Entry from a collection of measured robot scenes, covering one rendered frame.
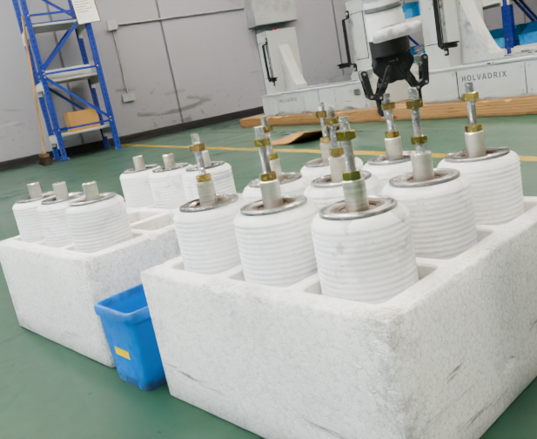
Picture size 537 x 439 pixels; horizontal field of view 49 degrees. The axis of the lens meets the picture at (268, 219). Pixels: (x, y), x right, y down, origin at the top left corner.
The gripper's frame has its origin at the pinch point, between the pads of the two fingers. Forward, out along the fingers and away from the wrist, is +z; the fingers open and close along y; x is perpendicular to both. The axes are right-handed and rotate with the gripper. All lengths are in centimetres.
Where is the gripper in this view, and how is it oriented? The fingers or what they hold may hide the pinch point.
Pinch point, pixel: (400, 107)
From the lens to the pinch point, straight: 124.9
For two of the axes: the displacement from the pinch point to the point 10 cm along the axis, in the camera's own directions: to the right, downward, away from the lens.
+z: 2.5, 9.0, 3.4
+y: -9.6, 2.8, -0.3
